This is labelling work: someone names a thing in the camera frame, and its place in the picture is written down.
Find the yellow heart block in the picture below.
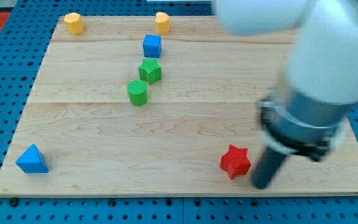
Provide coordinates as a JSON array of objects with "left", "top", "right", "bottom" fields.
[{"left": 155, "top": 12, "right": 170, "bottom": 35}]

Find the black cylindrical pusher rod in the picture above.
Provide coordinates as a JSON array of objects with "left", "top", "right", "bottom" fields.
[{"left": 251, "top": 146, "right": 287, "bottom": 189}]

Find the red star block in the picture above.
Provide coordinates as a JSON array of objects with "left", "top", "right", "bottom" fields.
[{"left": 219, "top": 144, "right": 251, "bottom": 180}]

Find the green cylinder block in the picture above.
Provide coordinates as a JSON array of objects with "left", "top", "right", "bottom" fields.
[{"left": 127, "top": 80, "right": 149, "bottom": 106}]

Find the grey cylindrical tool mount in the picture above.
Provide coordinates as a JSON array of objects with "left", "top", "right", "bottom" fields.
[{"left": 259, "top": 73, "right": 353, "bottom": 161}]

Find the yellow hexagon block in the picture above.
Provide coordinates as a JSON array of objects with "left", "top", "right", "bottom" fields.
[{"left": 63, "top": 12, "right": 85, "bottom": 35}]

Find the green star block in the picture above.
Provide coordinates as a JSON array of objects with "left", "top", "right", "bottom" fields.
[{"left": 138, "top": 58, "right": 162, "bottom": 85}]

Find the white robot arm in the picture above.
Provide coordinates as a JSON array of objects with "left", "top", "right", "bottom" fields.
[{"left": 214, "top": 0, "right": 358, "bottom": 189}]

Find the blue triangle block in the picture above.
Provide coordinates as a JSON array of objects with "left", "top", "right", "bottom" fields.
[{"left": 16, "top": 144, "right": 49, "bottom": 174}]

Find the wooden board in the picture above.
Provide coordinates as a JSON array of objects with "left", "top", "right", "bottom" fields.
[{"left": 0, "top": 16, "right": 358, "bottom": 198}]

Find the blue cube block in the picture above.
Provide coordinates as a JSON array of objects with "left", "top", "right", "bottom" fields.
[{"left": 142, "top": 34, "right": 162, "bottom": 58}]

